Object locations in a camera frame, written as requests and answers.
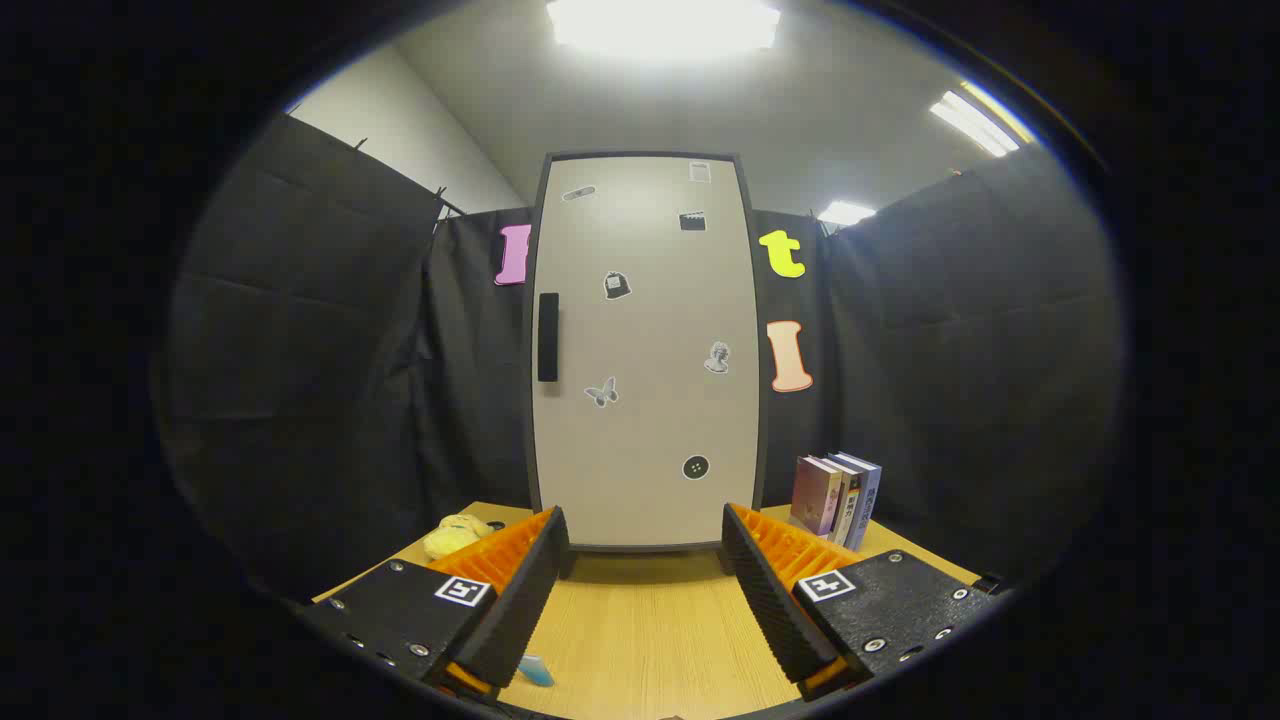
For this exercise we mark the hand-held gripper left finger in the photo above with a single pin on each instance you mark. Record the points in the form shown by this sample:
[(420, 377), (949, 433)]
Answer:
[(520, 610)]

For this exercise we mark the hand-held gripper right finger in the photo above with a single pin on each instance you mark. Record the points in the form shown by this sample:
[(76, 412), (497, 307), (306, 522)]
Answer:
[(770, 610)]

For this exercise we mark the blue white squeeze tube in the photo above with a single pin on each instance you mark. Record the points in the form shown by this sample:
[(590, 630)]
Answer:
[(537, 670)]

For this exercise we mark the beige cabinet door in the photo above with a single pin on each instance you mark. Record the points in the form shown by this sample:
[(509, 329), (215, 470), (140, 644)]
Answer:
[(650, 330)]

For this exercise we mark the yellow plush toy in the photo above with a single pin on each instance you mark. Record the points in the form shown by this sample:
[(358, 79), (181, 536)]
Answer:
[(450, 540)]

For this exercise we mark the pink book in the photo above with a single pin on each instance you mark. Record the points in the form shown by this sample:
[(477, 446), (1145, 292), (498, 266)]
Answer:
[(812, 495)]

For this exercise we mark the white spine book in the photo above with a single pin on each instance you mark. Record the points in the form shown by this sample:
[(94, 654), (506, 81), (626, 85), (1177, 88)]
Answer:
[(845, 510)]

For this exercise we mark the dark grey cabinet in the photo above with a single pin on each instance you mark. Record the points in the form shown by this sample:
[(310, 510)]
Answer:
[(763, 400)]

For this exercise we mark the black backdrop cloth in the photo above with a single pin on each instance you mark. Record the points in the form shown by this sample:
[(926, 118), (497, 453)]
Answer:
[(320, 350)]

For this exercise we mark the small ceiling light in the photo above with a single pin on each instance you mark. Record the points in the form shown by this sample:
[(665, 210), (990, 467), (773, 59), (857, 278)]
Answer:
[(845, 213)]

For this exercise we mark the long ceiling light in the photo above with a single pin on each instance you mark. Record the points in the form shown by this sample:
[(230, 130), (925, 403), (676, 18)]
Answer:
[(975, 122)]

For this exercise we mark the large ceiling light panel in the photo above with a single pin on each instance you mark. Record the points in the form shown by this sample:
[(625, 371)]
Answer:
[(660, 25)]

